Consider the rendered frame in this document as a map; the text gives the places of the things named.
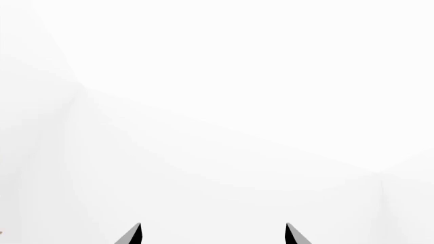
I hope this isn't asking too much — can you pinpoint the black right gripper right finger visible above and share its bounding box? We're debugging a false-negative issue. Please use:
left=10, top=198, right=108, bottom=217
left=284, top=222, right=313, bottom=244

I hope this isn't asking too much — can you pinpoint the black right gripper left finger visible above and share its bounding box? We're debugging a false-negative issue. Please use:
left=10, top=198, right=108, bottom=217
left=113, top=222, right=143, bottom=244

